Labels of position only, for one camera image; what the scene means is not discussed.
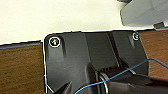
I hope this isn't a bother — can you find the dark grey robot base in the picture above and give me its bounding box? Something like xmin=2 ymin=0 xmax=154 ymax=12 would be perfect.
xmin=43 ymin=30 xmax=150 ymax=94

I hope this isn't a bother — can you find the grey trash bin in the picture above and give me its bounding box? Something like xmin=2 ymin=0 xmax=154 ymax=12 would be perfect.
xmin=119 ymin=0 xmax=168 ymax=30

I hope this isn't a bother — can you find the thin blue cable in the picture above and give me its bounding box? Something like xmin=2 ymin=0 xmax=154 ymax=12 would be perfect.
xmin=74 ymin=58 xmax=168 ymax=94

